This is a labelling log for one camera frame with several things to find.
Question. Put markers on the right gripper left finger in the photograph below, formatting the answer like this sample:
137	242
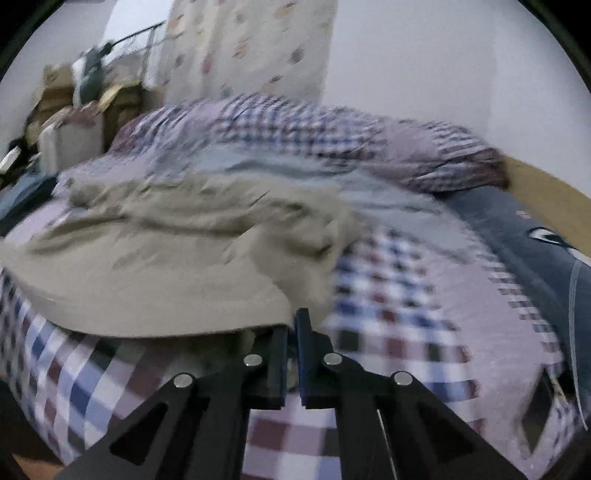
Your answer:
193	427

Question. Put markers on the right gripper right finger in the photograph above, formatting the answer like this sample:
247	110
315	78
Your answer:
389	427

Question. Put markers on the khaki beige garment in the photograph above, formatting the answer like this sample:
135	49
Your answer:
210	254

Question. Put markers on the black clothes rack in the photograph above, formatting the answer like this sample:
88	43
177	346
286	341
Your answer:
135	57

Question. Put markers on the plaid checkered bed sheet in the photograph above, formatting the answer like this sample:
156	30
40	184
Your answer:
467	331

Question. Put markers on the light blue sweatpants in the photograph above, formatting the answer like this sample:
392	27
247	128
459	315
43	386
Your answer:
415	215

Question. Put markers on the dark teal garment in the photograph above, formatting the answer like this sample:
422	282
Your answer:
27	194

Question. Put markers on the plaid folded quilt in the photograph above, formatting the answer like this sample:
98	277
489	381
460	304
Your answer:
429	157

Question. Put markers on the cardboard boxes pile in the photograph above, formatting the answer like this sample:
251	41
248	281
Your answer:
115	91

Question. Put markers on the green white plush toy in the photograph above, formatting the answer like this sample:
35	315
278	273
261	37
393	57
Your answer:
90	86

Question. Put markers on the pineapple print curtain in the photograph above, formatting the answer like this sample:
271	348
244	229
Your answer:
219	49

